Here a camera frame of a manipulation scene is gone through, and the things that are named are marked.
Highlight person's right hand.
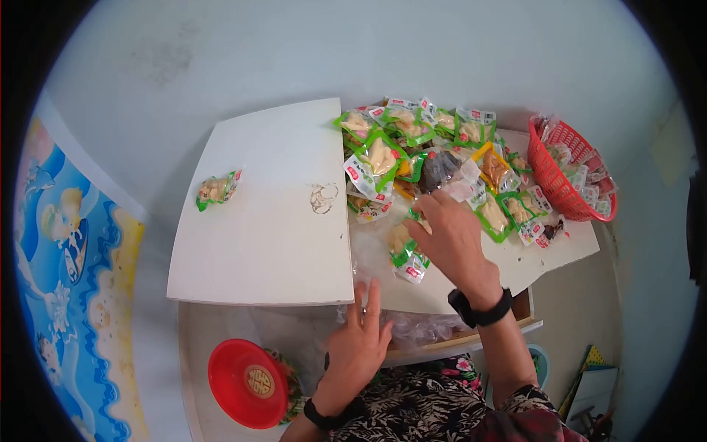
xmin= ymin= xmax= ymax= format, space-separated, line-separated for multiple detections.
xmin=406 ymin=189 xmax=504 ymax=311

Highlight person's left hand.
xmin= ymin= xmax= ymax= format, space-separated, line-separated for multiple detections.
xmin=312 ymin=278 xmax=394 ymax=416

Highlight person's right fingers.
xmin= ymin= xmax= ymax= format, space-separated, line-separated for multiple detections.
xmin=412 ymin=189 xmax=462 ymax=222

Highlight person's left middle finger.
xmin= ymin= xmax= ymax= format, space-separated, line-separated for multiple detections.
xmin=348 ymin=282 xmax=367 ymax=332

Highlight person's left index finger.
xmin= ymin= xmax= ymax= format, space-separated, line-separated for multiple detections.
xmin=366 ymin=278 xmax=382 ymax=331

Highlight person's left fingers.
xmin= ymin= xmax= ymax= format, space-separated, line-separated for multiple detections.
xmin=328 ymin=318 xmax=350 ymax=360

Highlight person's right thumb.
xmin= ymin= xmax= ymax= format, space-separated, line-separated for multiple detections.
xmin=406 ymin=220 xmax=440 ymax=257

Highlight green snack packet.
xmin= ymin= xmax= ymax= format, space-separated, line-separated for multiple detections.
xmin=386 ymin=209 xmax=433 ymax=285
xmin=196 ymin=169 xmax=244 ymax=212

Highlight clear plastic bag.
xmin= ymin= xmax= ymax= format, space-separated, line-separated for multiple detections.
xmin=336 ymin=218 xmax=470 ymax=353

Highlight pile of mixed snack packets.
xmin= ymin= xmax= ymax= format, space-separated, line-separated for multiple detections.
xmin=333 ymin=97 xmax=571 ymax=250

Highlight floral patterned bowl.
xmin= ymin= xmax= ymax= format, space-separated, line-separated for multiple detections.
xmin=264 ymin=348 xmax=306 ymax=425

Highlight person's body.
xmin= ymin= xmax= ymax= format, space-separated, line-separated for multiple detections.
xmin=331 ymin=354 xmax=589 ymax=442

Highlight black wrist band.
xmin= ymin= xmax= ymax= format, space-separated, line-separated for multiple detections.
xmin=303 ymin=393 xmax=368 ymax=432
xmin=447 ymin=287 xmax=514 ymax=329

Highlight red plastic basket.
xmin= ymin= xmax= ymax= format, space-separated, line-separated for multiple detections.
xmin=527 ymin=117 xmax=618 ymax=223

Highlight large white board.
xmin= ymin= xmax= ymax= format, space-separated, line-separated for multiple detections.
xmin=167 ymin=98 xmax=355 ymax=307

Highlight heap of red label packets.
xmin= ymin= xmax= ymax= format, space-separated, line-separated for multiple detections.
xmin=531 ymin=114 xmax=618 ymax=218

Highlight light blue bowl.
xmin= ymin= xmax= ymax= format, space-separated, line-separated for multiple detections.
xmin=526 ymin=344 xmax=551 ymax=391

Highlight blue cartoon floor mat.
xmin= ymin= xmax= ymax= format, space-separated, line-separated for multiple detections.
xmin=13 ymin=116 xmax=151 ymax=442

